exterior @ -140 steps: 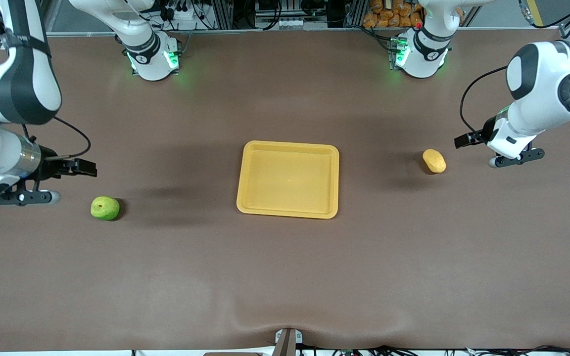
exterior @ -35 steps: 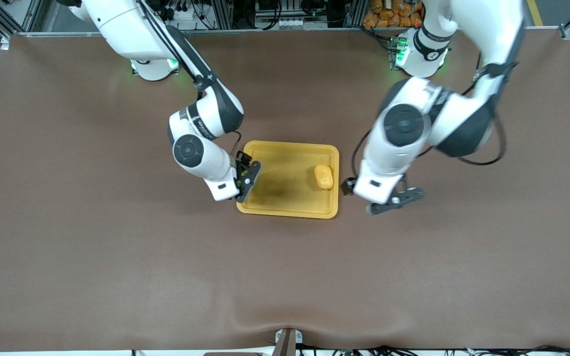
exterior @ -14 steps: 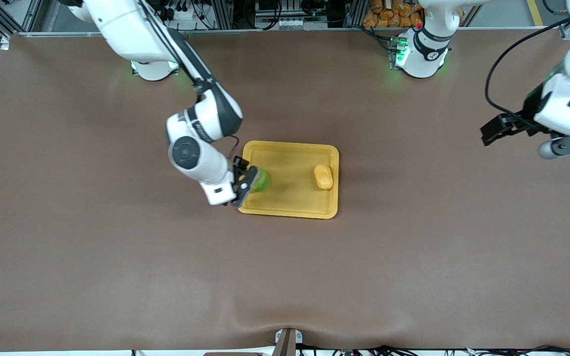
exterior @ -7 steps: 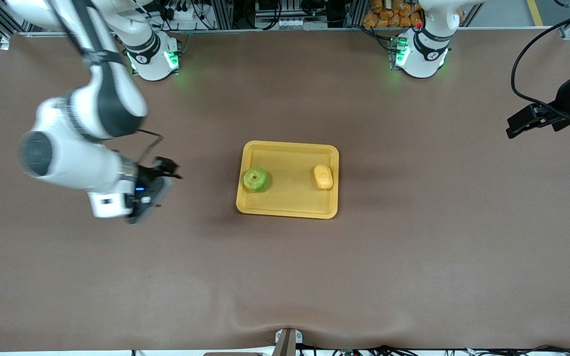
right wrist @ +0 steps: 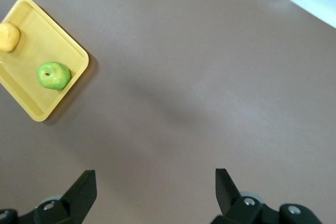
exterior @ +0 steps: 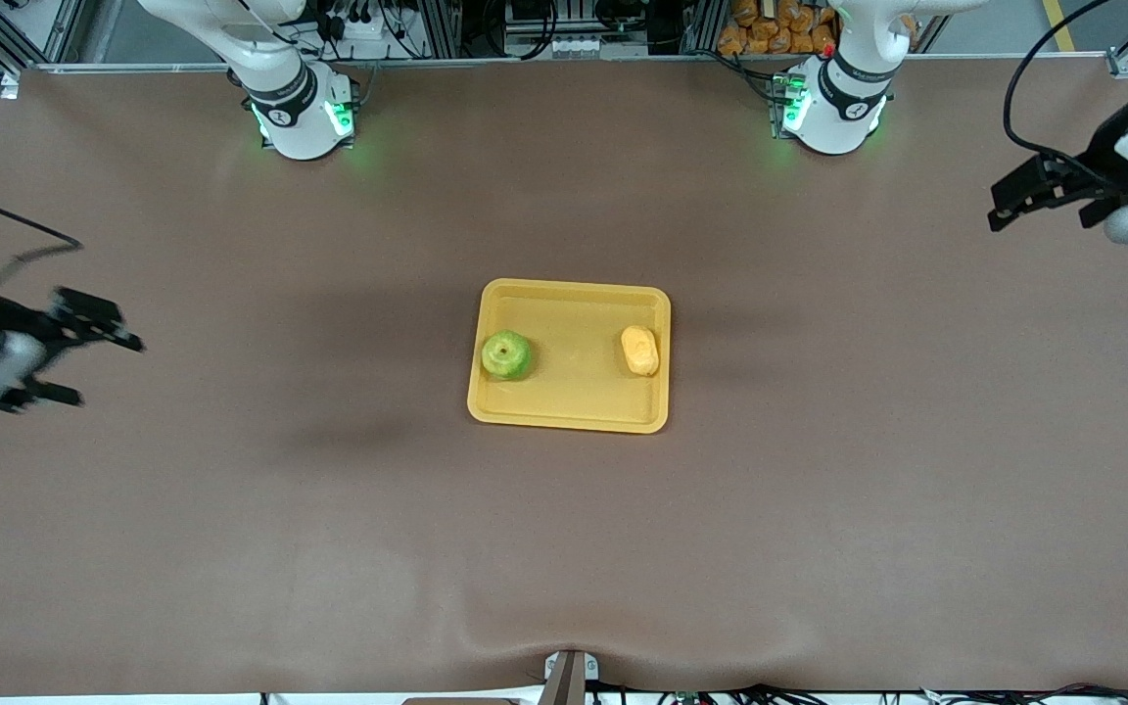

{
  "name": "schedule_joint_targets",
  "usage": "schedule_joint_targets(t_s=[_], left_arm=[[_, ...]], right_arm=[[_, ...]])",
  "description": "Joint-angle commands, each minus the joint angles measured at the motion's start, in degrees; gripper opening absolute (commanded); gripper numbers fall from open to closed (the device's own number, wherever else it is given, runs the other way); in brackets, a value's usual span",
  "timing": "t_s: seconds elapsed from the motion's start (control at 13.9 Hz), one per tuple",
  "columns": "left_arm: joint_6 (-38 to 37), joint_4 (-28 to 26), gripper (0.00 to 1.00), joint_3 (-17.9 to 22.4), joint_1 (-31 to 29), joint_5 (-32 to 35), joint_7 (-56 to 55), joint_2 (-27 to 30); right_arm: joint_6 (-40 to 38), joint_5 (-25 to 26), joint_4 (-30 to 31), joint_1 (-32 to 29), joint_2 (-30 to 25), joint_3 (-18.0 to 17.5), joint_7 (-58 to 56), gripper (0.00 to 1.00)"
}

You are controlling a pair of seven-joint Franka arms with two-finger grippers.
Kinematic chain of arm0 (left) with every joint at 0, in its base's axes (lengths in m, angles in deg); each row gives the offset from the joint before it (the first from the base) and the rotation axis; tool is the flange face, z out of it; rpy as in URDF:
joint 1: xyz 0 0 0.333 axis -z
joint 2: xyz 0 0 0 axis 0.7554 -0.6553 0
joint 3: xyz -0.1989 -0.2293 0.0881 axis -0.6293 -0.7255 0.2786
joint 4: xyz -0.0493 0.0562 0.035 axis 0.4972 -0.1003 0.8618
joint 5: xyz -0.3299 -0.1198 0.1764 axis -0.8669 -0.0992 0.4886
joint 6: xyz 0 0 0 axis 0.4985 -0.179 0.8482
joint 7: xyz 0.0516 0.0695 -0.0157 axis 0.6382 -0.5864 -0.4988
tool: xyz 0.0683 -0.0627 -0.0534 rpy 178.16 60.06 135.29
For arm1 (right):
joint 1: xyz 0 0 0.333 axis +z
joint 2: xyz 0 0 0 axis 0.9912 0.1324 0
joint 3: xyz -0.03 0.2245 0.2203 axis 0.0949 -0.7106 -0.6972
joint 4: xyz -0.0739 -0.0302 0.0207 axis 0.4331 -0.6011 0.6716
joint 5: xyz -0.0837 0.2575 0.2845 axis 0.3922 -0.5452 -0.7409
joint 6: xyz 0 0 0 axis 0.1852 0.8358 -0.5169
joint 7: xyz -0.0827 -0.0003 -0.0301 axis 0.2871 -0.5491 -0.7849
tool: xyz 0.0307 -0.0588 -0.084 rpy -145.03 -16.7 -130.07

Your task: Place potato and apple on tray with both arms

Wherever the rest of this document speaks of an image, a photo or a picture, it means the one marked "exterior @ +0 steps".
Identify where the yellow potato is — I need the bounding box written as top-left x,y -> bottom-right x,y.
620,325 -> 661,378

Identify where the metal table edge bracket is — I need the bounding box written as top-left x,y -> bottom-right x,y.
541,649 -> 601,705

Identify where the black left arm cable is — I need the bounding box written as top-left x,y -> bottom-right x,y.
1002,0 -> 1115,183

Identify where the white multi-port device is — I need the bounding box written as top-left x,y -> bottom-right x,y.
504,33 -> 615,61

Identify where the bag of orange snacks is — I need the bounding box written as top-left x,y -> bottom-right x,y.
717,0 -> 840,57

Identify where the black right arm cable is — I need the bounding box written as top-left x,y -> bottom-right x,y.
0,190 -> 84,295

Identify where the white power strip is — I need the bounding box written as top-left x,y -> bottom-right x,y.
323,0 -> 382,41

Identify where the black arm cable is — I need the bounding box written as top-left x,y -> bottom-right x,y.
0,190 -> 84,295
1002,0 -> 1115,183

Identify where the yellow plastic tray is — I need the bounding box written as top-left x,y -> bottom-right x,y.
467,278 -> 673,435

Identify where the aluminium table edge rail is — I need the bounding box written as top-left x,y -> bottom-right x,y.
1,51 -> 1128,99

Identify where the green apple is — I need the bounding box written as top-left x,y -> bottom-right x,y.
481,330 -> 535,382

